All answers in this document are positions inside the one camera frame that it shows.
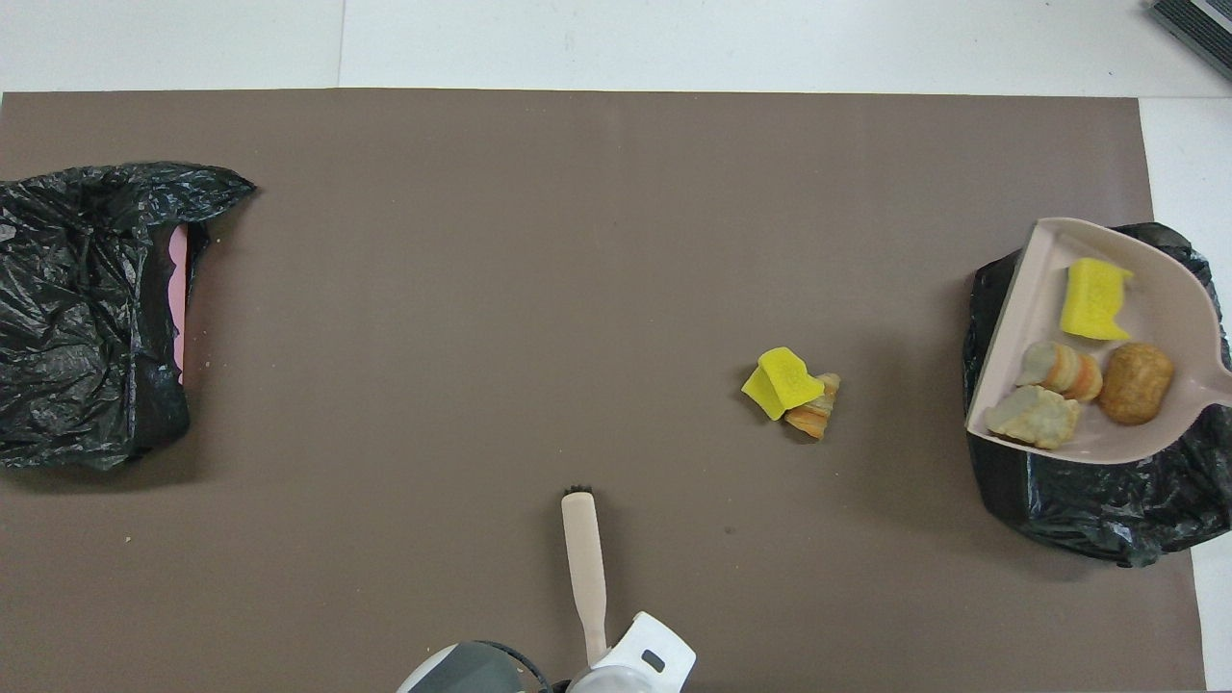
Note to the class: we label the yellow sponge piece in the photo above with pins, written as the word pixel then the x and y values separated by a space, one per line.
pixel 782 383
pixel 1095 300

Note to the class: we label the striped orange croissant toy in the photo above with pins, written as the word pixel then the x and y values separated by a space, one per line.
pixel 816 421
pixel 1064 371

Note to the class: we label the beige hand brush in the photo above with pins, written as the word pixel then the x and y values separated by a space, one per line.
pixel 584 558

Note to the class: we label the pale pastry toy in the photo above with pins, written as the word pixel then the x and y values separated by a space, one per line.
pixel 1032 418

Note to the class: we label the brown bread roll toy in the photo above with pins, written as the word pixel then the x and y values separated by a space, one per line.
pixel 1136 385

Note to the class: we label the beige plastic dustpan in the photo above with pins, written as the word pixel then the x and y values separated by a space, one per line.
pixel 1165 308

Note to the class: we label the pink plastic bin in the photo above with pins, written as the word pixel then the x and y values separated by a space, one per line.
pixel 179 289

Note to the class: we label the left black-lined bin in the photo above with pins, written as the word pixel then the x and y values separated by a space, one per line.
pixel 1078 510

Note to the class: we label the black-lined bin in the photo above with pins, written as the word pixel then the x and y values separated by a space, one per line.
pixel 1078 510
pixel 77 231

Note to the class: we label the right black-lined bin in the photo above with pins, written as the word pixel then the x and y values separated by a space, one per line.
pixel 77 231

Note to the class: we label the brown table mat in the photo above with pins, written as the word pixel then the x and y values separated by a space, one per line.
pixel 577 241

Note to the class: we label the dark ribbed grey device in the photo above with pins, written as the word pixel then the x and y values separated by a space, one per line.
pixel 1203 24

